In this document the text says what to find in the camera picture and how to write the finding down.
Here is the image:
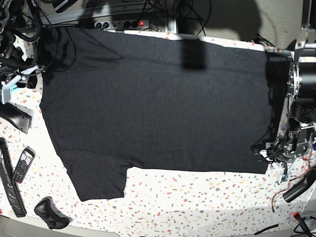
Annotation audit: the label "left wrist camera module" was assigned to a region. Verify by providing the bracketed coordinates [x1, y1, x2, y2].
[277, 174, 288, 185]

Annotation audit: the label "terrazzo pattern table cloth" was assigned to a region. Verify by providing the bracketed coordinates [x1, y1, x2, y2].
[0, 32, 316, 237]

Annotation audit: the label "long black bar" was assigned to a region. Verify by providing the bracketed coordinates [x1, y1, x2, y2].
[0, 138, 27, 217]

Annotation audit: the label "black T-shirt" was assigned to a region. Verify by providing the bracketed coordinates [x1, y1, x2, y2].
[38, 27, 291, 201]

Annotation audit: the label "black power strip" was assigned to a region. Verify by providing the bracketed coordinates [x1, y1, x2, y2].
[94, 20, 150, 31]

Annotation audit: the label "red handled tool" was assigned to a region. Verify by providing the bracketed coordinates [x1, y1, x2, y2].
[293, 212, 315, 237]

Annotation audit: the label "teal highlighter marker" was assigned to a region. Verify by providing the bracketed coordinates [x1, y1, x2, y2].
[10, 85, 20, 94]

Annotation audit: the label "black game controller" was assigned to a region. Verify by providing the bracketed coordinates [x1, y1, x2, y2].
[34, 197, 70, 230]

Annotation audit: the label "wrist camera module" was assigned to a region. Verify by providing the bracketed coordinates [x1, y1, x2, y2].
[277, 174, 288, 185]
[0, 84, 15, 104]

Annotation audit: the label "black cable strip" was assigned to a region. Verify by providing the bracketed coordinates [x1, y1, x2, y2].
[254, 224, 279, 236]

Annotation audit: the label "black cylinder tool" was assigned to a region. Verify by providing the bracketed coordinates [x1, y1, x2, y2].
[283, 169, 316, 203]

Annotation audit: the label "black handheld scanner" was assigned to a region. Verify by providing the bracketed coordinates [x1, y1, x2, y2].
[0, 102, 34, 134]

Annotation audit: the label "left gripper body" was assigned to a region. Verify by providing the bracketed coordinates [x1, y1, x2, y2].
[254, 134, 309, 184]

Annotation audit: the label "red and black wires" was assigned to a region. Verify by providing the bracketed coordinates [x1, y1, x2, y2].
[271, 140, 316, 213]

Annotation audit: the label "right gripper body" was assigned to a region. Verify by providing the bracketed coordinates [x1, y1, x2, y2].
[0, 63, 46, 104]

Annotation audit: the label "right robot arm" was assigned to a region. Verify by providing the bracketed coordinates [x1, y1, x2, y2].
[0, 0, 45, 104]

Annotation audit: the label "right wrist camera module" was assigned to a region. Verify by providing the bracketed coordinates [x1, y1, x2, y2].
[0, 84, 15, 104]

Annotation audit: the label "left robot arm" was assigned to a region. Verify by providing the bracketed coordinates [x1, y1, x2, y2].
[258, 0, 316, 184]

